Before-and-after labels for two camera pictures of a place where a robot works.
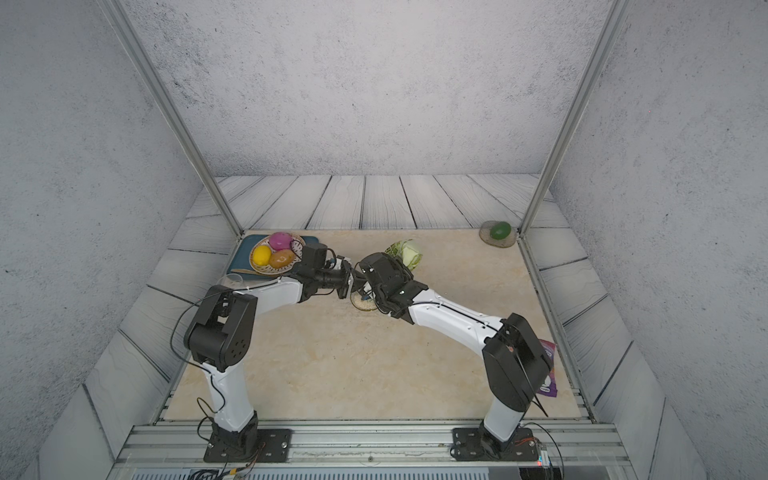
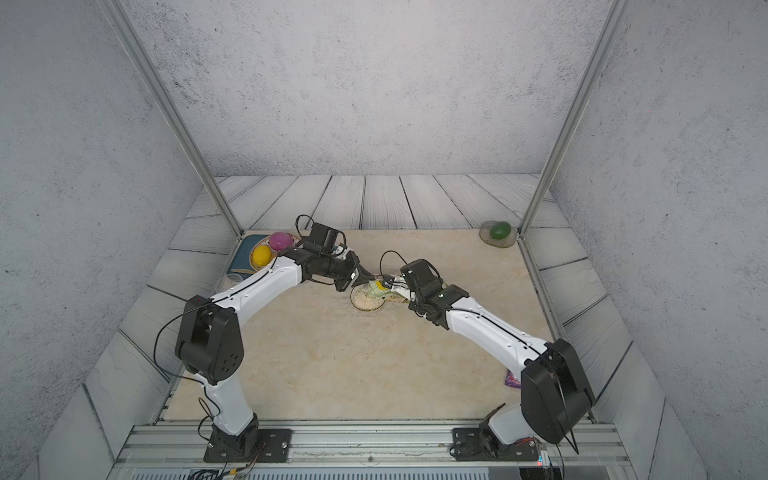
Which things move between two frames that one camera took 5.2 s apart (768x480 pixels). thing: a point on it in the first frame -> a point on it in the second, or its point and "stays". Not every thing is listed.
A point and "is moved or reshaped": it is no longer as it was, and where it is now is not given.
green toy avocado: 500,230 stays
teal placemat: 240,264 stays
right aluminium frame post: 616,19 stays
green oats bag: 409,256 is moved or reshaped
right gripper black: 398,264 -> 414,304
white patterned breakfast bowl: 361,304 stays
